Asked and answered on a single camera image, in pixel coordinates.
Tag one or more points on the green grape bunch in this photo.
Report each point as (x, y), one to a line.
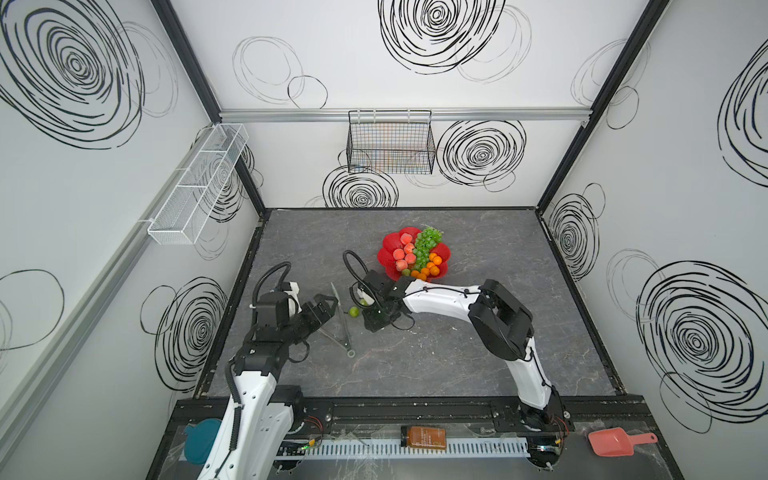
(425, 242)

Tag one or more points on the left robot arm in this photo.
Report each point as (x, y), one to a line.
(253, 427)

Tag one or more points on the black wire basket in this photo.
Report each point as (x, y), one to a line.
(390, 141)

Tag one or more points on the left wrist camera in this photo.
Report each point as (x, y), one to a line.
(292, 289)

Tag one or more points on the white wire shelf basket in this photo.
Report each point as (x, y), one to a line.
(190, 204)

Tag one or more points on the white cable duct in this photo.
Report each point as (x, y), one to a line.
(355, 449)

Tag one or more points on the pink plastic scoop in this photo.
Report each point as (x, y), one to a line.
(616, 442)

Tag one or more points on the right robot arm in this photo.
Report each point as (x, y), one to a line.
(501, 321)

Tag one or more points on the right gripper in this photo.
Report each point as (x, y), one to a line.
(373, 322)

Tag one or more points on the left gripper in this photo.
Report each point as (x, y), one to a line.
(324, 313)

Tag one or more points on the green-tipped metal tongs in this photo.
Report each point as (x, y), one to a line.
(339, 332)

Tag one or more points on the teal lidded container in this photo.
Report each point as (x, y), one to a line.
(200, 439)

